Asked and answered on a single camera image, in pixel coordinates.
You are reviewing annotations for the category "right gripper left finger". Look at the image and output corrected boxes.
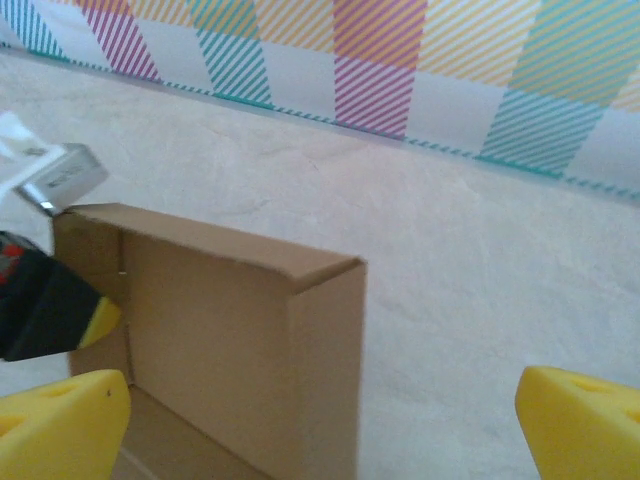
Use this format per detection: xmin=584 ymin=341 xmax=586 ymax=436
xmin=0 ymin=368 xmax=133 ymax=480

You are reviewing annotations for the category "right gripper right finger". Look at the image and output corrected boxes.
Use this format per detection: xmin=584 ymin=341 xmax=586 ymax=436
xmin=514 ymin=365 xmax=640 ymax=480

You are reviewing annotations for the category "brown cardboard box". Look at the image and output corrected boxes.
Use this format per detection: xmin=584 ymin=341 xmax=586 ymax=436
xmin=52 ymin=202 xmax=369 ymax=480

